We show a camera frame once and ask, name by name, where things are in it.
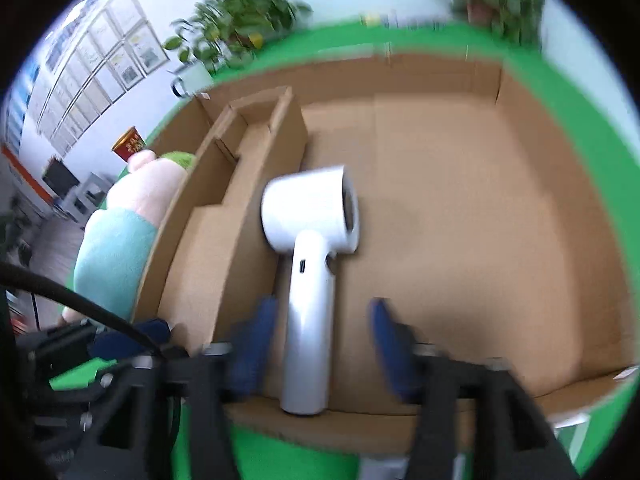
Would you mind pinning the white hair dryer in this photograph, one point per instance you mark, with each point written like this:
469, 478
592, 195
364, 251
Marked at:
310, 320

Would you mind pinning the blue and white packet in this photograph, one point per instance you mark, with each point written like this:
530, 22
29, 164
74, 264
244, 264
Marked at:
412, 19

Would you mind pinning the small brown cardboard box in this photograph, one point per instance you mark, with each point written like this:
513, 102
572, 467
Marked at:
235, 210

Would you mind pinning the yellow packet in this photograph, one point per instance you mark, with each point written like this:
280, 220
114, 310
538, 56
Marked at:
372, 19

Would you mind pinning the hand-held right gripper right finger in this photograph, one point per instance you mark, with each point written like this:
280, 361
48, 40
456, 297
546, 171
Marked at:
392, 350

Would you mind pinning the bushy potted plant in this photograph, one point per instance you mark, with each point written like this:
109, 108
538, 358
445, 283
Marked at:
240, 15

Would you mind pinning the white mug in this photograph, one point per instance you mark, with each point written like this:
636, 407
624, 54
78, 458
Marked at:
195, 80

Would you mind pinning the red paper cup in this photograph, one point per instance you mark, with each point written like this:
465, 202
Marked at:
129, 145

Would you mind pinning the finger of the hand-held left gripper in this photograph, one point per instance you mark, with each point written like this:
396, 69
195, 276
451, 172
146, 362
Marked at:
55, 341
142, 332

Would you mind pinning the black monitor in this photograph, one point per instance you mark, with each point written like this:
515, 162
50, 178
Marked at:
60, 176

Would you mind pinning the wall of framed certificates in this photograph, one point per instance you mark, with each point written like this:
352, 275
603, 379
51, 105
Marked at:
95, 65

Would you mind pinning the large cardboard box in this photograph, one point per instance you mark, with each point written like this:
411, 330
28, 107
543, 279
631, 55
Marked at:
475, 210

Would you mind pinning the pink and teal plush toy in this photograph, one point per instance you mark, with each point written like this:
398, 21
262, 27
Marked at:
115, 250

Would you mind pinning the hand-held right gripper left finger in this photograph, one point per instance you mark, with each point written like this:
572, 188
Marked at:
255, 347

